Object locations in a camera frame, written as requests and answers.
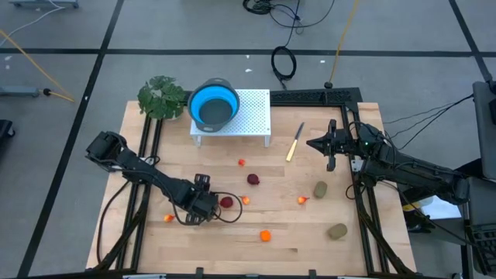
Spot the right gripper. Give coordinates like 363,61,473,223
305,118,360,173

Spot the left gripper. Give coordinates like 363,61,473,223
180,173,221,226

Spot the knife with yellow handle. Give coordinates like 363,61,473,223
285,122,306,163

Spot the blue collapsible bowl grey rim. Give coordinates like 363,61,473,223
187,77,241,133

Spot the white perforated metal shelf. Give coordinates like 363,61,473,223
189,88,272,148

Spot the green potted plant white pot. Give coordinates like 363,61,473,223
137,75,186,120

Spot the white paper sheet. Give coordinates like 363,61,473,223
420,195,463,221

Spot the black keyboard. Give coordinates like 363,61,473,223
467,223,496,277

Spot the black chair base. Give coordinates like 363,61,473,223
0,119,16,140

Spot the grey metal stand base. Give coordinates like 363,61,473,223
9,0,81,9
0,87,40,98

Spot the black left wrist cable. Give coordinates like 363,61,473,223
211,191,244,225

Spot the black coiled floor cable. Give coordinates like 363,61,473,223
270,45,298,91

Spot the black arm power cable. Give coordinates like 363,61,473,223
95,180,131,267

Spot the yellow cable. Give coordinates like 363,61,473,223
327,0,360,90
0,29,76,103

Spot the black cable bundle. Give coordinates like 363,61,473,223
383,92,476,152

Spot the black tangled floor cable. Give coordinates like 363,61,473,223
243,0,336,47

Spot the white floor cable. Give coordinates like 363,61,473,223
0,3,67,38

